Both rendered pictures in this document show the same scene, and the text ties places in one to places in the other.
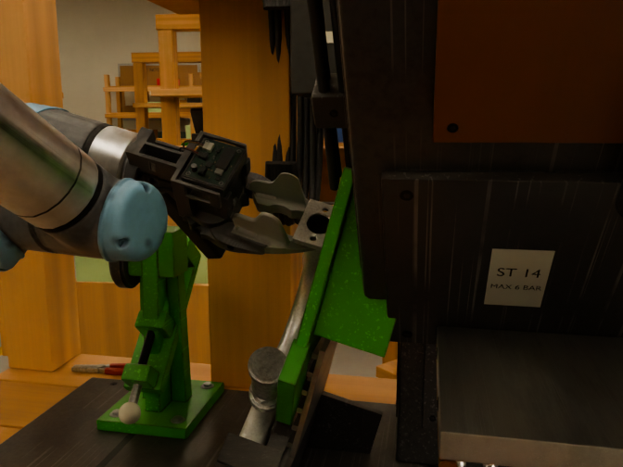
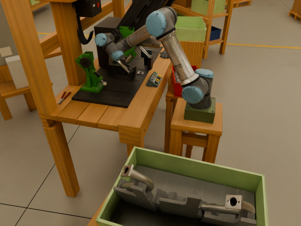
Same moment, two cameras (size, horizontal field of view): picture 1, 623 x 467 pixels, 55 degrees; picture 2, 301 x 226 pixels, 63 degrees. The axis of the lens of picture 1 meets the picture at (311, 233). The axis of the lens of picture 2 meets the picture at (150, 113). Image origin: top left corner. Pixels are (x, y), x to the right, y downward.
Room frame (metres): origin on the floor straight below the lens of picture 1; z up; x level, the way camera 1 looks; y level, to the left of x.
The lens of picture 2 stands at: (0.29, 1.78, 1.82)
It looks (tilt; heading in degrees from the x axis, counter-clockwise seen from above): 36 degrees down; 273
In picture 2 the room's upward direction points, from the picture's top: straight up
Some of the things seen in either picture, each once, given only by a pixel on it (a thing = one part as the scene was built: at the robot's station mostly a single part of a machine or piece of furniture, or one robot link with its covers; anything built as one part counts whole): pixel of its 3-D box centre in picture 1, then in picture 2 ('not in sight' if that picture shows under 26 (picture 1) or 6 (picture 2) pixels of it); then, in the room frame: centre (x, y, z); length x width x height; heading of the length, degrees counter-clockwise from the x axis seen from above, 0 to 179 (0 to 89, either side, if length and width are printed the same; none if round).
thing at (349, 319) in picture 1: (361, 268); (127, 40); (0.57, -0.05, 1.17); 0.13 x 0.12 x 0.20; 79
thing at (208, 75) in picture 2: not in sight; (202, 80); (0.05, 0.44, 1.10); 0.13 x 0.12 x 0.14; 65
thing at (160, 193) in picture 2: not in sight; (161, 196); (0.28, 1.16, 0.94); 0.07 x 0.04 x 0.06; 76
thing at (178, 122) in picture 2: not in sight; (197, 115); (0.05, 0.43, 0.83); 0.32 x 0.32 x 0.04; 80
